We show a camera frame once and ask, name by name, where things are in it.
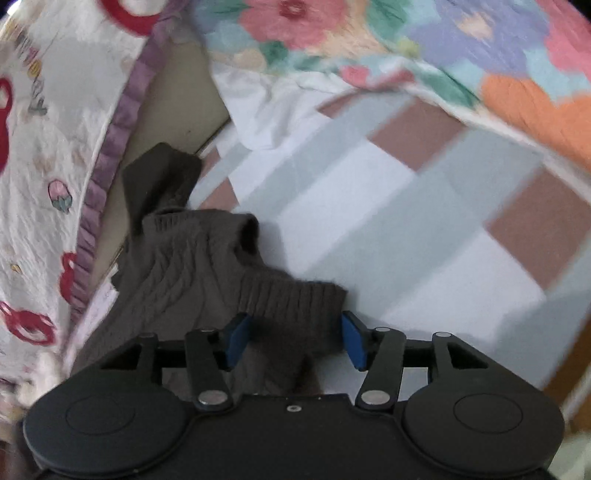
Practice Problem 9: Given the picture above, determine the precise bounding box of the dark brown knit sweater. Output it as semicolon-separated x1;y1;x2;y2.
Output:
69;142;349;402

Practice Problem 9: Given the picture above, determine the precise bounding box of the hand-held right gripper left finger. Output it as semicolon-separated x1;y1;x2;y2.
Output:
99;313;254;412

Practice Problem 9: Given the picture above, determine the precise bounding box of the white bear print quilt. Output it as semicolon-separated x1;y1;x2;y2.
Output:
0;0;195;416

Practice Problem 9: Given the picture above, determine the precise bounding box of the checked dog print mat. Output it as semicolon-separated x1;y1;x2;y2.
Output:
60;88;591;416

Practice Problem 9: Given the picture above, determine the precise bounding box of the floral patchwork quilt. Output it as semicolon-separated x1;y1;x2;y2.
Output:
187;0;591;185

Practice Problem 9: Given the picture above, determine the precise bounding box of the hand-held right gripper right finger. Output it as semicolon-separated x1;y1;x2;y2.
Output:
341;310;489;411

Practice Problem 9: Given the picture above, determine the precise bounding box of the beige bed base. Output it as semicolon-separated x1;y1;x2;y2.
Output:
92;41;232;278

